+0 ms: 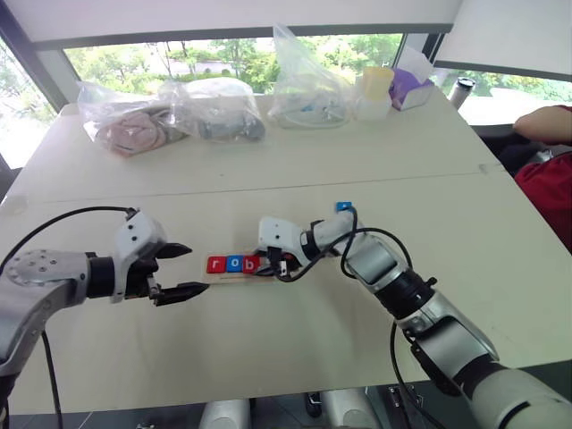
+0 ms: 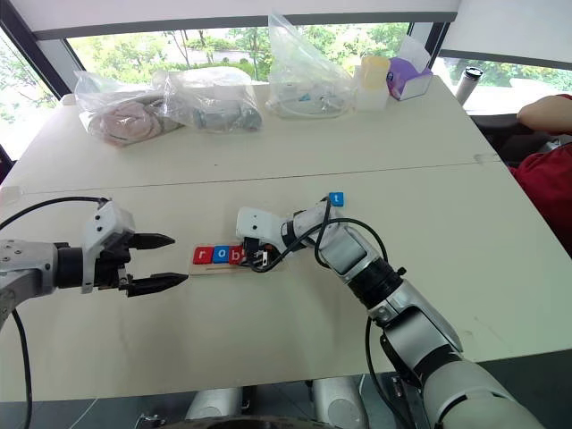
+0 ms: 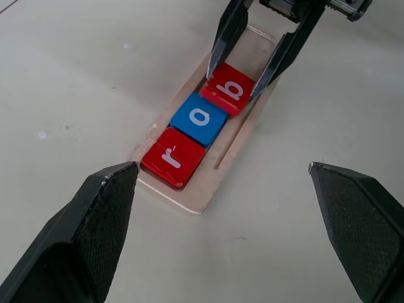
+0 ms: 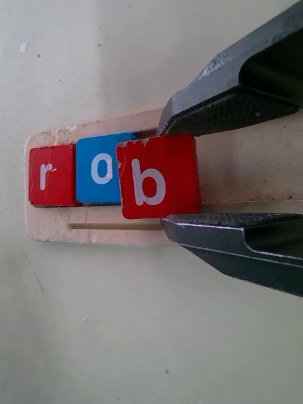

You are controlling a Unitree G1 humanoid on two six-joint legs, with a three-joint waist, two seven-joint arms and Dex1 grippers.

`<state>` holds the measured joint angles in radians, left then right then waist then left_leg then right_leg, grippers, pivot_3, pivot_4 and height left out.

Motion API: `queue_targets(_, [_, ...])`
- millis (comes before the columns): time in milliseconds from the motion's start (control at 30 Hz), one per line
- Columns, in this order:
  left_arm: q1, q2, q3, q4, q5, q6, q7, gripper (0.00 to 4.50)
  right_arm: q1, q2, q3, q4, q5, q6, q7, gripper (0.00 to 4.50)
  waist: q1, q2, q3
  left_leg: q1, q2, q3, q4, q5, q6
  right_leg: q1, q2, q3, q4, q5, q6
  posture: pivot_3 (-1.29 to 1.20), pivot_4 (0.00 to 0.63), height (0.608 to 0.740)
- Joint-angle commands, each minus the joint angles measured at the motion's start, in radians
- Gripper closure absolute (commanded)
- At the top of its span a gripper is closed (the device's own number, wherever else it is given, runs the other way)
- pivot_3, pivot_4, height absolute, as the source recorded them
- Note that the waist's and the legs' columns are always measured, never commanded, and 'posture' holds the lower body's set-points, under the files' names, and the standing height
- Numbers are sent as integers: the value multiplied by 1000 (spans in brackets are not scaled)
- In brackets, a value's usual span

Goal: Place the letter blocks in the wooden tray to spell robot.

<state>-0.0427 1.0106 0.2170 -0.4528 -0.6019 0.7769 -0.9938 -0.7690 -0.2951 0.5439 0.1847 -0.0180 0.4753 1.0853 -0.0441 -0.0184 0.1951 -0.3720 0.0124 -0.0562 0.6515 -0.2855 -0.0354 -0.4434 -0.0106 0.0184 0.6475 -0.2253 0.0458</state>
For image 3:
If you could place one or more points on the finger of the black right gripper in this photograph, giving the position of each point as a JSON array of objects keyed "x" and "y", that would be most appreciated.
[{"x": 228, "y": 31}]

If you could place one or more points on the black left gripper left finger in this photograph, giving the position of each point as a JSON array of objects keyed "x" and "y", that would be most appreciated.
[{"x": 79, "y": 240}]

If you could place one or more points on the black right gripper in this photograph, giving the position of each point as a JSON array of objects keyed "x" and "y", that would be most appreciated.
[{"x": 344, "y": 7}]

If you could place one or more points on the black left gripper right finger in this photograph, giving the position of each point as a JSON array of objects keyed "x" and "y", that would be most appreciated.
[{"x": 360, "y": 227}]

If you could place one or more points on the red letter b block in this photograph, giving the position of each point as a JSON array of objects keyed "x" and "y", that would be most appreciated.
[{"x": 228, "y": 88}]

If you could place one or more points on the blue letter o block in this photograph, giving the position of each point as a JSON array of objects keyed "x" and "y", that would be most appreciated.
[{"x": 199, "y": 118}]

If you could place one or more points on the red letter r block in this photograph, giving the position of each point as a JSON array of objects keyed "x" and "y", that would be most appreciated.
[{"x": 172, "y": 158}]

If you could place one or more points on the wooden letter tray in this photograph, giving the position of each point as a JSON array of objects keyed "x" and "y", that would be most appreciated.
[{"x": 217, "y": 170}]

